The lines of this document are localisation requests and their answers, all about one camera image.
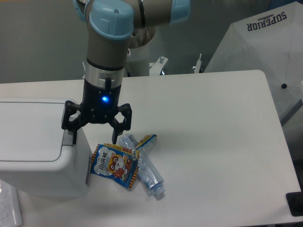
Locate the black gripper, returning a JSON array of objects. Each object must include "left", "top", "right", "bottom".
[{"left": 61, "top": 80, "right": 132, "bottom": 145}]

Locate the white plastic trash can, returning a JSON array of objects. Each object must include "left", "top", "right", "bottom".
[{"left": 0, "top": 97, "right": 91, "bottom": 197}]

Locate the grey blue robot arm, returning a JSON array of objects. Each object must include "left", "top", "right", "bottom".
[{"left": 62, "top": 0, "right": 191, "bottom": 143}]

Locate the blue cartoon snack bag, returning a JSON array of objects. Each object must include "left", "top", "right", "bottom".
[{"left": 90, "top": 143, "right": 140, "bottom": 189}]

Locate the blue yellow snack wrapper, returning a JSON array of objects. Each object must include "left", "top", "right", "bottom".
[{"left": 136, "top": 134, "right": 157, "bottom": 151}]

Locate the crushed clear plastic bottle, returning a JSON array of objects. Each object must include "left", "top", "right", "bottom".
[{"left": 118, "top": 134, "right": 165, "bottom": 199}]

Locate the white superior umbrella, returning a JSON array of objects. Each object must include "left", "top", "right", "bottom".
[{"left": 205, "top": 1, "right": 303, "bottom": 122}]

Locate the black device at table edge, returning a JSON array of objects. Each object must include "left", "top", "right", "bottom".
[{"left": 286, "top": 192, "right": 303, "bottom": 217}]

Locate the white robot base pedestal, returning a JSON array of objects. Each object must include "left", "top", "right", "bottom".
[{"left": 124, "top": 44, "right": 150, "bottom": 77}]

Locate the white metal mounting bracket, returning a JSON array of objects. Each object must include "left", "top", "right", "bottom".
[{"left": 82, "top": 56, "right": 168, "bottom": 79}]

